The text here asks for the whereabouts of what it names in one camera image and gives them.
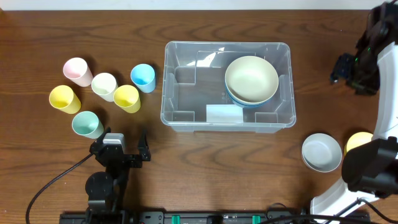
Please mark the pink cup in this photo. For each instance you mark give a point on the pink cup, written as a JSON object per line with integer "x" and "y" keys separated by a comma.
{"x": 77, "y": 70}

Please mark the yellow cup centre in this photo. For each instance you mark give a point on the yellow cup centre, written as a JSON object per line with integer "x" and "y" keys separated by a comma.
{"x": 127, "y": 98}

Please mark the beige large bowl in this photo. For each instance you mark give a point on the beige large bowl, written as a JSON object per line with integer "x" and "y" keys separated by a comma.
{"x": 251, "y": 79}

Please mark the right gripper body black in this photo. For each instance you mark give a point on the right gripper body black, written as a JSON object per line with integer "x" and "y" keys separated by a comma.
{"x": 363, "y": 75}

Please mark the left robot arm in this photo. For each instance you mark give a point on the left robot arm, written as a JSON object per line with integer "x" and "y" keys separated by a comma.
{"x": 106, "y": 189}

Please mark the clear plastic storage container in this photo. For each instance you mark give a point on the clear plastic storage container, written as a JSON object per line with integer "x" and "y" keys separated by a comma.
{"x": 194, "y": 78}

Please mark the yellow cup left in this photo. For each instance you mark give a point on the yellow cup left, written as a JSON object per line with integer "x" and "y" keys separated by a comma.
{"x": 63, "y": 98}

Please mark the yellow cup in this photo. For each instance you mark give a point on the yellow cup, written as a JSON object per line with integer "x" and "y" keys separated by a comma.
{"x": 63, "y": 98}
{"x": 127, "y": 98}

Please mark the green cup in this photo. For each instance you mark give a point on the green cup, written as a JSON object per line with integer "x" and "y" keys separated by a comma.
{"x": 87, "y": 124}

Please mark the cream white cup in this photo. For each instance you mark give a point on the cream white cup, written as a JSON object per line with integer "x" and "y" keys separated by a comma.
{"x": 104, "y": 85}

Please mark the grey small bowl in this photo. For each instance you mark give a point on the grey small bowl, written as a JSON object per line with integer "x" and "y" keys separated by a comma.
{"x": 321, "y": 152}

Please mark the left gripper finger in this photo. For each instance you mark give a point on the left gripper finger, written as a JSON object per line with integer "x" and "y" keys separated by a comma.
{"x": 142, "y": 145}
{"x": 106, "y": 131}

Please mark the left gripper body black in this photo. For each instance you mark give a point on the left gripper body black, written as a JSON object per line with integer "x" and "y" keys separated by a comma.
{"x": 132, "y": 162}

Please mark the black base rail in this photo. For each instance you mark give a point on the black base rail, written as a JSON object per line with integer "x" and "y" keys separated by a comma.
{"x": 170, "y": 218}

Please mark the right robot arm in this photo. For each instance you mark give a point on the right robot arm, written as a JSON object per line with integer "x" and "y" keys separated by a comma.
{"x": 369, "y": 171}

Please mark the blue cup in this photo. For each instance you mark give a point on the blue cup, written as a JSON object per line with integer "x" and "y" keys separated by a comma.
{"x": 143, "y": 76}

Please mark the dark blue bowl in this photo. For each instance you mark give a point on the dark blue bowl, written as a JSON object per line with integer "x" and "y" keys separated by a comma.
{"x": 245, "y": 105}

